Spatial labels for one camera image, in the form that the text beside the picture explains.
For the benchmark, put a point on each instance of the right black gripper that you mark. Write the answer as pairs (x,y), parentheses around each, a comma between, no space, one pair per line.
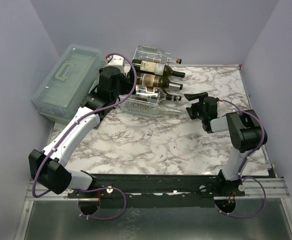
(194,105)

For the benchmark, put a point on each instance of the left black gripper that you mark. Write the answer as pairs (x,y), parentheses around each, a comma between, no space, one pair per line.
(128,86)

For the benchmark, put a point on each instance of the green bottle brown label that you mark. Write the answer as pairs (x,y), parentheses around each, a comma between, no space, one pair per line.
(150,80)

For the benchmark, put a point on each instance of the green bottle white label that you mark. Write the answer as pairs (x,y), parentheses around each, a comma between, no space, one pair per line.
(158,69)

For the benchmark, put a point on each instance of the clear square liquor bottle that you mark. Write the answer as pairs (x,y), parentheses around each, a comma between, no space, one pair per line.
(155,93)

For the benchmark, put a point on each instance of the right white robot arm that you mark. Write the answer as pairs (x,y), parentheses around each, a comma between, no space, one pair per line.
(246,131)

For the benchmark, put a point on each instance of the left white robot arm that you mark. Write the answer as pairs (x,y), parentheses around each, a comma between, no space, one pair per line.
(47,167)

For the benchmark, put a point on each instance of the clear bottle on rack top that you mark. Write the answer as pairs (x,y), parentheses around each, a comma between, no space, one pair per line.
(156,55)

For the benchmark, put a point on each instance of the translucent green storage box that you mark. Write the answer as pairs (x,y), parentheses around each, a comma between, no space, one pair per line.
(71,79)

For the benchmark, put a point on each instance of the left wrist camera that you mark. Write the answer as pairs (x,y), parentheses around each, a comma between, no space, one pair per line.
(116,61)

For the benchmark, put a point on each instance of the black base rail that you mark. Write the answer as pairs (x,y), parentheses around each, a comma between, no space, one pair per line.
(157,191)

